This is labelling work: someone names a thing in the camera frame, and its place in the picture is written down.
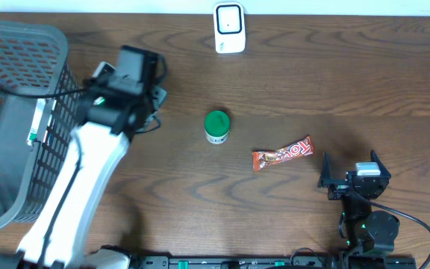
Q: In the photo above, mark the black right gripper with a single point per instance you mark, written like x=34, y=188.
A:
x=325, y=180

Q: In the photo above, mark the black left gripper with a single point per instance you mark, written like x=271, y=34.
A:
x=150, y=87

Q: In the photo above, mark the white green medicine box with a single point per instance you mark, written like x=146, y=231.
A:
x=41, y=119

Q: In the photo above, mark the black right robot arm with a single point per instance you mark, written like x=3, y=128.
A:
x=372, y=232

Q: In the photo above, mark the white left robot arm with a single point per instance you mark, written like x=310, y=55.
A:
x=58, y=237

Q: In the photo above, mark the white barcode scanner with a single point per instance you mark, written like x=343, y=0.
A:
x=229, y=28

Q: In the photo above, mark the green lidded jar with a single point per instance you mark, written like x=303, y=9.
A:
x=217, y=127

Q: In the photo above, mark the orange chocolate bar wrapper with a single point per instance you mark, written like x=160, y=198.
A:
x=263, y=159

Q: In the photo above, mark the grey plastic basket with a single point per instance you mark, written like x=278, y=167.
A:
x=33, y=65

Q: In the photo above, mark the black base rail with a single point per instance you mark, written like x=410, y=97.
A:
x=114, y=257

